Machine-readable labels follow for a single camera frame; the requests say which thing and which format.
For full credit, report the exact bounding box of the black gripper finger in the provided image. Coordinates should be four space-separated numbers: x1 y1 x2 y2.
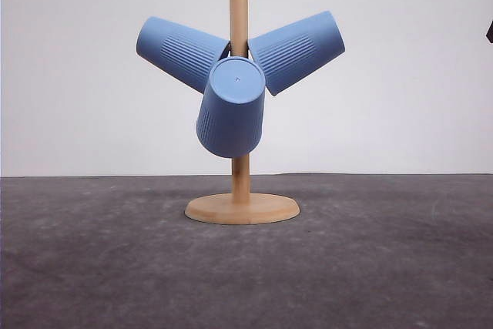
485 20 493 44

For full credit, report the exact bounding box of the blue ribbed cup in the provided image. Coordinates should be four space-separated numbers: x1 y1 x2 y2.
136 17 231 94
247 12 345 96
196 56 267 158

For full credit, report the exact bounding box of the blue ribbed cup front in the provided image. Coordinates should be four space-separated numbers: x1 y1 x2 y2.
196 56 267 158

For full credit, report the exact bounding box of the wooden cup tree stand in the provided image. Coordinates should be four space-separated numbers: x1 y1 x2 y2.
185 0 300 225

